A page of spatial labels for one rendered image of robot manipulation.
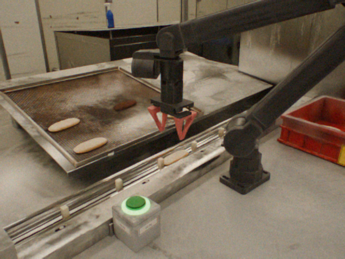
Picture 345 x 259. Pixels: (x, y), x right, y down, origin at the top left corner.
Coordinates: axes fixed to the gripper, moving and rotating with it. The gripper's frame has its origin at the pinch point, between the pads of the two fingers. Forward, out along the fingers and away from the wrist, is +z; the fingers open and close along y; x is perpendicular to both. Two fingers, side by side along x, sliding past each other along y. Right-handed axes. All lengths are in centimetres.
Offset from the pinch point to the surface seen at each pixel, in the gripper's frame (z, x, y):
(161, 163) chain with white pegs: 7.2, -4.9, 0.9
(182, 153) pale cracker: 7.2, 3.1, 1.3
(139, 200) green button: 2.7, -23.2, 13.7
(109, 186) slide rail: 8.4, -20.1, -1.5
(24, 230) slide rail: 8.4, -40.4, -1.5
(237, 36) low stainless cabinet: 25, 381, -218
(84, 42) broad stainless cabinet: 6, 97, -204
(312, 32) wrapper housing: -21, 80, 4
